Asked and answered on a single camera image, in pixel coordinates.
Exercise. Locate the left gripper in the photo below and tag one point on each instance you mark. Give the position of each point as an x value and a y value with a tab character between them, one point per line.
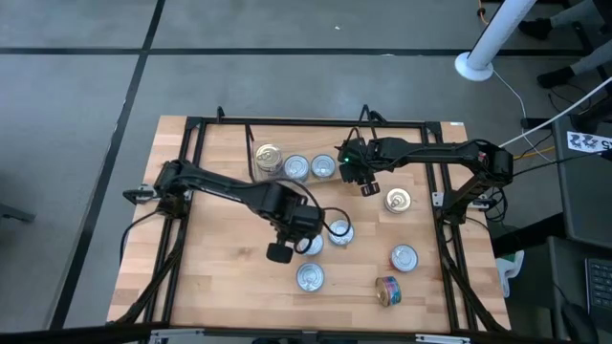
306	222

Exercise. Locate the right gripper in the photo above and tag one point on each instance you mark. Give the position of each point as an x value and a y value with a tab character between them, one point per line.
361	165

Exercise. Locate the silver-lid teal tuna can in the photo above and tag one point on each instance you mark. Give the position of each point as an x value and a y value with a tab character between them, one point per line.
296	167
315	246

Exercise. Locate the silver-lid green tuna can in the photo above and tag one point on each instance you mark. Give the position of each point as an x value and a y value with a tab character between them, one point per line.
323	165
310	276
338	230

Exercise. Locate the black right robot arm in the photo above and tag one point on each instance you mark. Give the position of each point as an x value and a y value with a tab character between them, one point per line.
430	152

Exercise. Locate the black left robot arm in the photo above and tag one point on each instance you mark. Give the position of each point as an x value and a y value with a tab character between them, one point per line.
225	186

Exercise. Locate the wooden shelf board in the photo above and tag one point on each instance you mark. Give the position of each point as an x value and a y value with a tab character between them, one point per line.
306	138

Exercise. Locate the silver-lid red albacore can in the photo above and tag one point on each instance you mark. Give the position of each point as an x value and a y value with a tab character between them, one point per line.
404	258

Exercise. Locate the white pole with round base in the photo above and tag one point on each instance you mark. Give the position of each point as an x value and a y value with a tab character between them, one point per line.
466	71

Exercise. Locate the black power box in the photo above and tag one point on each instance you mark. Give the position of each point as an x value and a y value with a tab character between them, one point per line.
535	123

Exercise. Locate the white plastic bag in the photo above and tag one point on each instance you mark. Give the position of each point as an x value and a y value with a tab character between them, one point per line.
508	272

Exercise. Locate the person's shoe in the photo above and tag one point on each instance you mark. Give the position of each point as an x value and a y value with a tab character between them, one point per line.
535	27
554	76

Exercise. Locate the dark grey desk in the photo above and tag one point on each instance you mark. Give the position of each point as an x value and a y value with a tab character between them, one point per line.
585	200

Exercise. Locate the white printed sticker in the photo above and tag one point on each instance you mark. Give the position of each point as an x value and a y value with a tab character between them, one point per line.
588	142

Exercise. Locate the person's leg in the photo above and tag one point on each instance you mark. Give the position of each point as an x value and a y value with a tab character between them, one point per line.
595	56
574	12

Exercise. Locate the black crossbar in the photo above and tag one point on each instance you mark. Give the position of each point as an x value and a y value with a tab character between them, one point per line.
72	334

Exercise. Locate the black keyboard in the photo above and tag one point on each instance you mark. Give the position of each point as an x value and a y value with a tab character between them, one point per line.
600	286

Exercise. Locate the black computer mouse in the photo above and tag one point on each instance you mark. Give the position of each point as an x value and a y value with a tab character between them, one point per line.
578	325

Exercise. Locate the grey stand foot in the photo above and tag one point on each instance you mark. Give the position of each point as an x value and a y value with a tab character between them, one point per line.
16	213

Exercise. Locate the black frame clamp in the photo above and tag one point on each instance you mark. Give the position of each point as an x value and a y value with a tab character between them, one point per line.
220	113
370	114

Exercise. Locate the black metal table frame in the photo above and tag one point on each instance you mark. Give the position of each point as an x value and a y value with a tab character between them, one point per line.
311	121

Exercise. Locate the silver metal bracket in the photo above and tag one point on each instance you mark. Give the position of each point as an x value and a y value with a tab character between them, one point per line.
442	338
174	336

